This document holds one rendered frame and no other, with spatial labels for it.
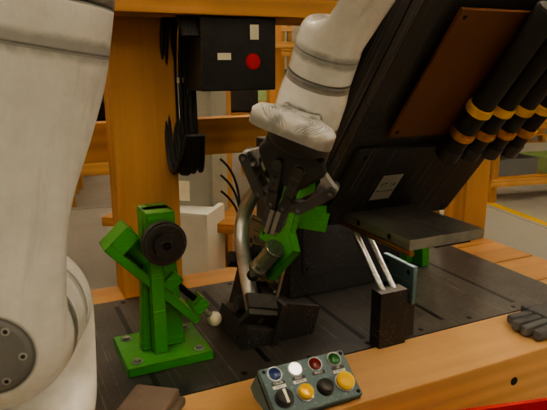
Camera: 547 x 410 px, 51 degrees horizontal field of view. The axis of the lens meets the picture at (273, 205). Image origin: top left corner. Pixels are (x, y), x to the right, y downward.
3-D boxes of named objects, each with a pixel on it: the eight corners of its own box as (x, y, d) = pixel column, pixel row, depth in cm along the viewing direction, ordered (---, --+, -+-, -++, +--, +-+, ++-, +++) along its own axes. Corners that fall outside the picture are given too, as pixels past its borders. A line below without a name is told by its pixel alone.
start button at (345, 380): (356, 388, 89) (359, 385, 88) (340, 393, 88) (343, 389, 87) (348, 371, 91) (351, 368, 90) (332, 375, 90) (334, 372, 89)
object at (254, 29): (277, 89, 125) (277, 17, 121) (202, 91, 118) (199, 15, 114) (253, 87, 136) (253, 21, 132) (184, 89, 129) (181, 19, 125)
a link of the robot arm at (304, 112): (244, 124, 59) (259, 67, 55) (279, 94, 68) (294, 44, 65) (327, 156, 57) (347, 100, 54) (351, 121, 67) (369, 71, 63)
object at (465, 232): (482, 245, 100) (483, 228, 100) (408, 258, 94) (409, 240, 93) (357, 198, 135) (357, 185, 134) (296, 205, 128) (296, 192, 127)
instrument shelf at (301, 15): (453, 23, 140) (454, 6, 139) (65, 10, 103) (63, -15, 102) (391, 28, 162) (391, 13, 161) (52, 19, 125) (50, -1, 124)
